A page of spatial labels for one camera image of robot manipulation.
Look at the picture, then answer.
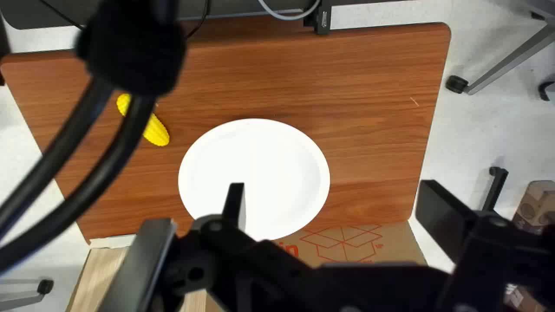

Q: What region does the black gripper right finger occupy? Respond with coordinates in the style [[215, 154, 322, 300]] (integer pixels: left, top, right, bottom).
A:
[[414, 178, 483, 256]]

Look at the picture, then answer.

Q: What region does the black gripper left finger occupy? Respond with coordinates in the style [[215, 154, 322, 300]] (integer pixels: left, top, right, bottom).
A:
[[222, 182, 248, 232]]

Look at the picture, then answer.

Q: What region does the yellow plastic toy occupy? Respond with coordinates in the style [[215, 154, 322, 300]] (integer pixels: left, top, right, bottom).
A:
[[114, 92, 171, 149]]

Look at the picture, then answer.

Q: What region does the white bowl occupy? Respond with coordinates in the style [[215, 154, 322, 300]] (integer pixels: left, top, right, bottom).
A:
[[177, 116, 333, 243]]

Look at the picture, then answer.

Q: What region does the cardboard panel with red print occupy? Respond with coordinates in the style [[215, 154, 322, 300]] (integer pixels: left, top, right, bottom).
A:
[[275, 222, 428, 269]]

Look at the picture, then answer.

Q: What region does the small brown cardboard box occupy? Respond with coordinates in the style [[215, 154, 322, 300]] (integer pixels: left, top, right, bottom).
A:
[[510, 178, 555, 236]]

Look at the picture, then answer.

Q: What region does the light wood panel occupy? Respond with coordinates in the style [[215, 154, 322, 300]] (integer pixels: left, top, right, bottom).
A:
[[66, 246, 223, 312]]

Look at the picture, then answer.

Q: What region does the grey desk leg black foot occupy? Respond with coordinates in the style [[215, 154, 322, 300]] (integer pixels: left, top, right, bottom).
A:
[[0, 277, 55, 310], [444, 22, 555, 97]]

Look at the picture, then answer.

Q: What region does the black metal post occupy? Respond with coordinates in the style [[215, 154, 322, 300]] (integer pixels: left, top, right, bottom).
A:
[[482, 165, 510, 215]]

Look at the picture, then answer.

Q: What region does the thick black cable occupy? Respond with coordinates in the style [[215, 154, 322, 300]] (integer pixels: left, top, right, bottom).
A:
[[0, 76, 118, 239], [0, 93, 157, 275]]

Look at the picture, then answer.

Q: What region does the black fabric cable wrap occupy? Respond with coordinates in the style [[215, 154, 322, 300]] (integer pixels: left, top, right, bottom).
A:
[[74, 0, 189, 97]]

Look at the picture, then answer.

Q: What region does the grey coiled cable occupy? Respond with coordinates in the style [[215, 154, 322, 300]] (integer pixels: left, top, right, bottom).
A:
[[256, 0, 322, 24]]

